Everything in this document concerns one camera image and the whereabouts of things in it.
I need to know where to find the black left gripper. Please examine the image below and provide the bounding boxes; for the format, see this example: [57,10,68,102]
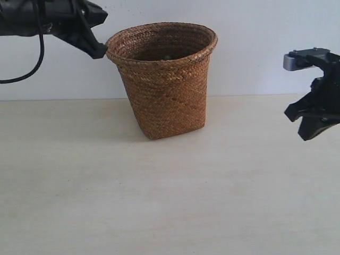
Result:
[42,1,108,60]

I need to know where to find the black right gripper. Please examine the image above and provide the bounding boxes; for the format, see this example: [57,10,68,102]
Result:
[284,67,339,141]

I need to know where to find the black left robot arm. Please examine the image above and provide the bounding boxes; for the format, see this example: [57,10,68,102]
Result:
[1,0,108,59]

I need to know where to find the brown woven wicker basket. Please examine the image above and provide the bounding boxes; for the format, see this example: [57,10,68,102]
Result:
[106,22,218,140]

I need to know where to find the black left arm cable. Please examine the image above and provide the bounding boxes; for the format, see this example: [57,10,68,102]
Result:
[0,0,104,84]

